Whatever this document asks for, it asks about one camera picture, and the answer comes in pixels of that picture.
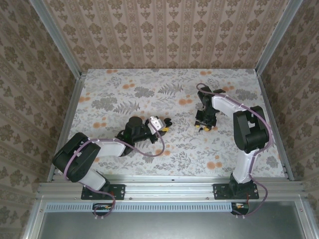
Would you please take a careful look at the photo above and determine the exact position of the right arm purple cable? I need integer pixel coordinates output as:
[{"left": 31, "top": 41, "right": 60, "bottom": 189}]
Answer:
[{"left": 196, "top": 83, "right": 274, "bottom": 220}]

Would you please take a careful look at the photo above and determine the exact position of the grey metal sheet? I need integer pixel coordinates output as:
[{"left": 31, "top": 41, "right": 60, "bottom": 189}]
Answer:
[{"left": 37, "top": 211, "right": 307, "bottom": 239}]

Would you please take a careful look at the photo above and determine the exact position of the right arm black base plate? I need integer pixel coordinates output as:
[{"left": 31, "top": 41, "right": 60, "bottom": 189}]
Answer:
[{"left": 213, "top": 183, "right": 259, "bottom": 200}]

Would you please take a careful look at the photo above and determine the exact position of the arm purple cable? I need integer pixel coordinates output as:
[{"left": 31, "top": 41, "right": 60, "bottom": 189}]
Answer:
[
  {"left": 63, "top": 119, "right": 165, "bottom": 221},
  {"left": 196, "top": 83, "right": 274, "bottom": 220}
]

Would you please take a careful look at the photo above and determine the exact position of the black connector board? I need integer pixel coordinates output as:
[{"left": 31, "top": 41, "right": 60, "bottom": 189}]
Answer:
[
  {"left": 230, "top": 202, "right": 250, "bottom": 216},
  {"left": 92, "top": 203, "right": 113, "bottom": 217}
]

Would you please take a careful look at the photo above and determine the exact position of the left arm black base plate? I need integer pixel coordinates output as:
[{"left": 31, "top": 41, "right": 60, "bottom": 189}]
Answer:
[{"left": 81, "top": 183, "right": 126, "bottom": 201}]

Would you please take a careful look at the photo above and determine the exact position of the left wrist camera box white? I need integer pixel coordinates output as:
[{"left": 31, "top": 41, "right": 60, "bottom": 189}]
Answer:
[{"left": 148, "top": 116, "right": 167, "bottom": 130}]

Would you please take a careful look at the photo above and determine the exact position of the aluminium table side rail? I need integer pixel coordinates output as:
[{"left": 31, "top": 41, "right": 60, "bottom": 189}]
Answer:
[
  {"left": 47, "top": 72, "right": 87, "bottom": 182},
  {"left": 256, "top": 72, "right": 295, "bottom": 181}
]

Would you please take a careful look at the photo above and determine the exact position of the grey slotted cable duct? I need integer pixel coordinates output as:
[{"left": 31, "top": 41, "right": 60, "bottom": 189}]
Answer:
[{"left": 46, "top": 202, "right": 232, "bottom": 212}]

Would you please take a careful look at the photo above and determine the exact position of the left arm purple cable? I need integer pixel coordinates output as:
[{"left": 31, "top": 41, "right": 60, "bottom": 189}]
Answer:
[{"left": 63, "top": 119, "right": 165, "bottom": 221}]

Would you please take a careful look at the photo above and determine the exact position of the aluminium mounting rail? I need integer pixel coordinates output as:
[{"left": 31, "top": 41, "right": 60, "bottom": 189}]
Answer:
[{"left": 37, "top": 181, "right": 306, "bottom": 200}]

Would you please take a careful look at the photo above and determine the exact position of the aluminium frame post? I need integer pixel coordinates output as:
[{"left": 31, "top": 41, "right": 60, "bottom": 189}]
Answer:
[
  {"left": 255, "top": 0, "right": 304, "bottom": 75},
  {"left": 29, "top": 0, "right": 83, "bottom": 78}
]

